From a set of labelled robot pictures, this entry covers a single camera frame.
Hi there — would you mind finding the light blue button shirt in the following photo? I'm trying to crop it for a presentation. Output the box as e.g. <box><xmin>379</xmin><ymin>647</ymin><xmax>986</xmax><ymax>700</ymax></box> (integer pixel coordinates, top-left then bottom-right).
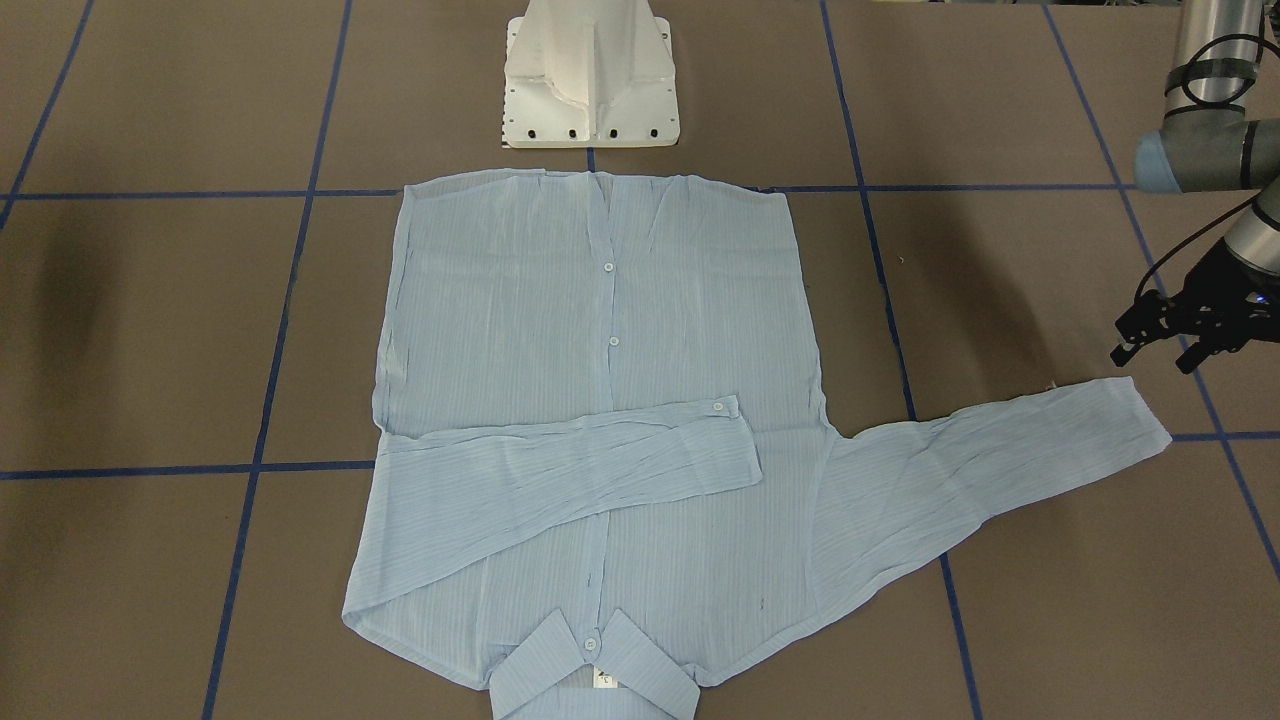
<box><xmin>340</xmin><ymin>169</ymin><xmax>1171</xmax><ymax>719</ymax></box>

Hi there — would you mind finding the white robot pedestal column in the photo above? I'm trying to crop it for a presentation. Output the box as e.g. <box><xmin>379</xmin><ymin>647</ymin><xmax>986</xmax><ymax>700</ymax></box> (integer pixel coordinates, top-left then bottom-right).
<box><xmin>500</xmin><ymin>1</ymin><xmax>681</xmax><ymax>149</ymax></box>

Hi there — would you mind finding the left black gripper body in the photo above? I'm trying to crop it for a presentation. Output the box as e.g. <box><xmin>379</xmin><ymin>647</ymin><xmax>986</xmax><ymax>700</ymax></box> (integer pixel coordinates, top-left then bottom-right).
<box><xmin>1112</xmin><ymin>240</ymin><xmax>1279</xmax><ymax>374</ymax></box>

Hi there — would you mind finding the brown table mat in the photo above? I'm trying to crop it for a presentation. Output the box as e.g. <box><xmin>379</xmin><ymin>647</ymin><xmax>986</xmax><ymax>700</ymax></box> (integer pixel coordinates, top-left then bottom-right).
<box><xmin>1</xmin><ymin>1</ymin><xmax>1277</xmax><ymax>719</ymax></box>

